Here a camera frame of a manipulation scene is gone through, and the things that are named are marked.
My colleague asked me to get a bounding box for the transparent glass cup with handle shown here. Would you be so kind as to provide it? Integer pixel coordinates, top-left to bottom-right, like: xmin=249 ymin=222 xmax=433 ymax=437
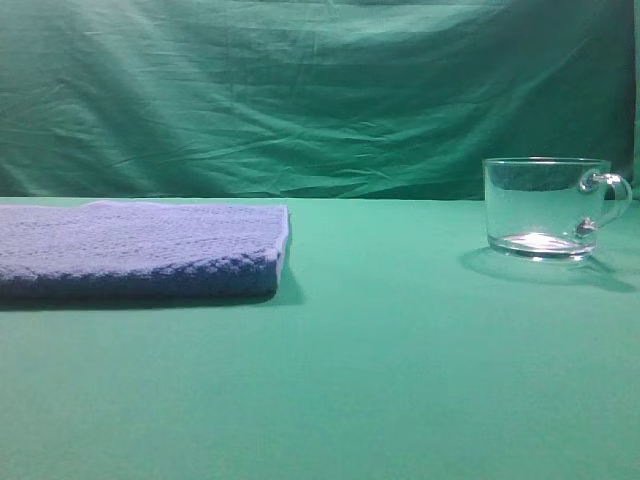
xmin=482 ymin=157 xmax=633 ymax=260

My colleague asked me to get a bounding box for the green backdrop cloth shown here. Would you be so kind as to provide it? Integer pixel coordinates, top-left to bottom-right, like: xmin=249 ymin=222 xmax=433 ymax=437
xmin=1 ymin=1 xmax=639 ymax=200

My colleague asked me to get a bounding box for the folded blue towel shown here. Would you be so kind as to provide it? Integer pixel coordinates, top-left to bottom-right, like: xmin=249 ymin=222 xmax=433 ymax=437
xmin=1 ymin=201 xmax=290 ymax=301

